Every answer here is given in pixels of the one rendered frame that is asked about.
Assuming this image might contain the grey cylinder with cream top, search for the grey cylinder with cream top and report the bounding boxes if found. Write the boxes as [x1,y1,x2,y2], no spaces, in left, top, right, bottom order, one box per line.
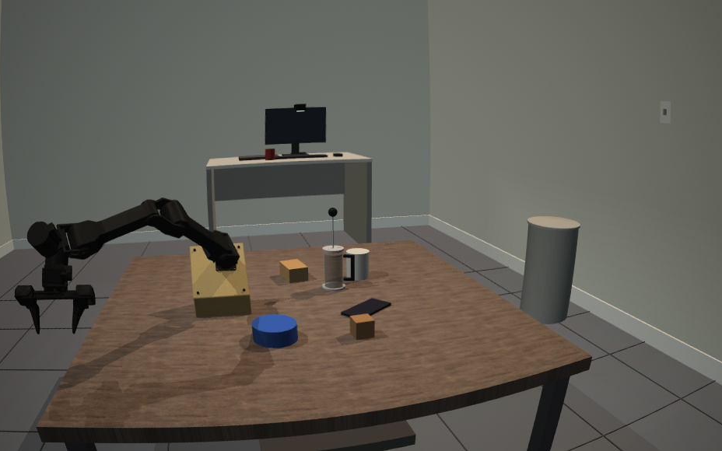
[346,248,370,280]

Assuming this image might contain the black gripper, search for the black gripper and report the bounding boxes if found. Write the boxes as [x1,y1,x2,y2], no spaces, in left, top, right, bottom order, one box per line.
[14,260,96,334]

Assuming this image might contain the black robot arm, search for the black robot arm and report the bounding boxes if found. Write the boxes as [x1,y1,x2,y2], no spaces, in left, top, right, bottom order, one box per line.
[27,198,240,289]

